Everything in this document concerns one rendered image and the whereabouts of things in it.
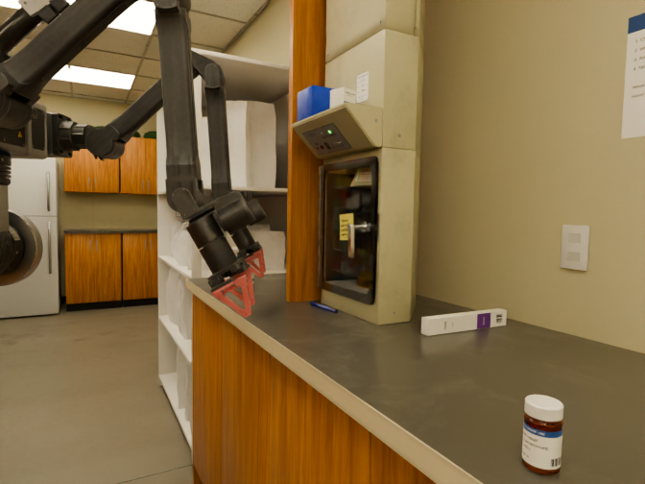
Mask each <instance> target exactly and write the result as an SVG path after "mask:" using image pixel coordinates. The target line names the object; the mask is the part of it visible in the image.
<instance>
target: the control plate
mask: <svg viewBox="0 0 645 484"><path fill-rule="evenodd" d="M328 131H331V133H329V132H328ZM321 133H323V135H322V134H321ZM303 135H304V137H305V138H306V139H307V140H308V142H309V143H310V144H311V146H312V147H313V148H314V149H315V151H316V152H317V153H318V154H319V156H320V155H324V154H328V153H333V152H337V151H342V150H345V149H350V148H351V146H350V145H349V144H348V142H347V141H346V139H345V138H344V137H343V135H342V134H341V133H340V131H339V130H338V129H337V127H336V126H335V125H334V123H331V124H328V125H325V126H322V127H320V128H317V129H315V130H312V131H309V132H306V133H303ZM339 140H340V141H341V142H342V143H339ZM324 142H326V143H327V144H328V145H329V147H330V148H331V149H327V147H326V146H325V145H324ZM335 142H337V144H334V143H335ZM330 143H332V144H333V145H330ZM321 145H322V146H323V147H324V149H321V147H320V146H321ZM316 147H318V148H319V150H318V149H317V148H316Z"/></svg>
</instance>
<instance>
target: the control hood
mask: <svg viewBox="0 0 645 484"><path fill-rule="evenodd" d="M382 118H383V109H382V108H378V107H371V106H365V105H359V104H353V103H347V102H345V103H342V104H340V105H338V106H336V107H334V108H331V109H327V110H325V111H322V112H320V113H317V114H315V115H312V116H310V117H307V118H305V119H303V120H300V121H298V122H296V123H294V124H293V125H292V127H293V129H294V130H295V132H296V133H297V134H298V135H299V137H300V138H301V139H302V141H303V142H304V143H305V144H306V146H307V147H308V148H309V149H310V151H311V152H312V153H313V154H314V156H315V157H317V158H321V159H324V158H329V157H336V156H341V155H346V154H351V153H356V152H361V151H365V150H369V149H374V148H379V147H381V146H382ZM331 123H334V125H335V126H336V127H337V129H338V130H339V131H340V133H341V134H342V135H343V137H344V138H345V139H346V141H347V142H348V144H349V145H350V146H351V148H350V149H345V150H342V151H337V152H333V153H328V154H324V155H320V156H319V154H318V153H317V152H316V151H315V149H314V148H313V147H312V146H311V144H310V143H309V142H308V140H307V139H306V138H305V137H304V135H303V133H306V132H309V131H312V130H315V129H317V128H320V127H322V126H325V125H328V124H331Z"/></svg>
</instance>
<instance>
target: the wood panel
mask: <svg viewBox="0 0 645 484"><path fill-rule="evenodd" d="M325 49H326V0H290V41H289V119H288V197H287V275H286V301H287V302H289V303H291V302H302V301H313V300H320V299H321V297H322V289H321V287H318V248H319V247H318V236H319V180H320V166H323V159H321V158H317V157H315V156H314V154H313V153H312V152H311V151H310V149H309V148H308V147H307V146H306V144H305V143H304V142H303V141H302V139H301V138H300V137H299V135H298V134H297V133H296V132H295V130H294V129H293V127H292V125H293V124H294V123H296V122H298V93H299V92H300V91H302V90H304V89H305V88H307V87H309V86H311V85H318V86H324V87H325V65H326V62H325Z"/></svg>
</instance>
